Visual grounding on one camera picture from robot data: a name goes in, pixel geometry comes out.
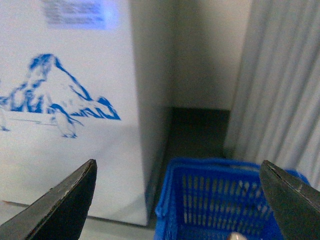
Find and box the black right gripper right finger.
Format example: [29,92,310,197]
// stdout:
[259,160,320,240]

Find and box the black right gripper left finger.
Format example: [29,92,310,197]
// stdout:
[0,159,98,240]

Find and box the white bottle cap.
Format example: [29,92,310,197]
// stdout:
[227,232,247,240]

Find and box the white curtain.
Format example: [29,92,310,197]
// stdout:
[223,0,320,189]

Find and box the blue plastic basket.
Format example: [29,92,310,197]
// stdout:
[154,158,309,240]

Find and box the white chest freezer blue rim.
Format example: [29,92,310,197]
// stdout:
[0,0,175,226]

